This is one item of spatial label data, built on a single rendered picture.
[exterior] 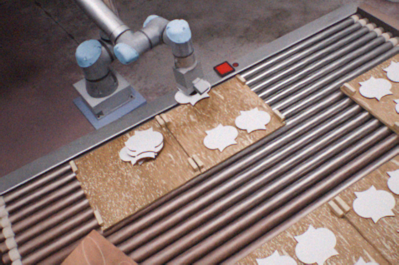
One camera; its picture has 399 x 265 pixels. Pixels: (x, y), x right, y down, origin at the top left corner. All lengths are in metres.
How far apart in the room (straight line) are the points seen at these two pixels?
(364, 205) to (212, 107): 0.71
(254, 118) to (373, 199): 0.54
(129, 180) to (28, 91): 2.24
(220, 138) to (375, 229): 0.64
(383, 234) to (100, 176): 1.03
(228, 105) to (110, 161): 0.55
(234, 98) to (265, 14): 2.19
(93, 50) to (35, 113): 1.76
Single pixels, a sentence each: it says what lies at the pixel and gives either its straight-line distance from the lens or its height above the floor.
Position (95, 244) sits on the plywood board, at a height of 1.04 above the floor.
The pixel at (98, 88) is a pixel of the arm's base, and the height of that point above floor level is 1.02.
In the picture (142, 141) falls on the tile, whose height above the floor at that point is 0.99.
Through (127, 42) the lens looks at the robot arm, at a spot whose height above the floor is 1.41.
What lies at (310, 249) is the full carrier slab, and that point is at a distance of 1.34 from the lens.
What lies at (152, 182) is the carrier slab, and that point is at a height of 0.94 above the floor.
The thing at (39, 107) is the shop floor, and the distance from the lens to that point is 3.43.
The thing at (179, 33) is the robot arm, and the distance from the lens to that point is 1.27.
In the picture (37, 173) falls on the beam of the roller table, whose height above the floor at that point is 0.92.
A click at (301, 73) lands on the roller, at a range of 1.86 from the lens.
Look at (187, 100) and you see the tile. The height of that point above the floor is 1.13.
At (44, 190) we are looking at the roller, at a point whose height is 0.92.
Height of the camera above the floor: 2.17
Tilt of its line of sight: 49 degrees down
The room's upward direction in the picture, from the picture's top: 10 degrees counter-clockwise
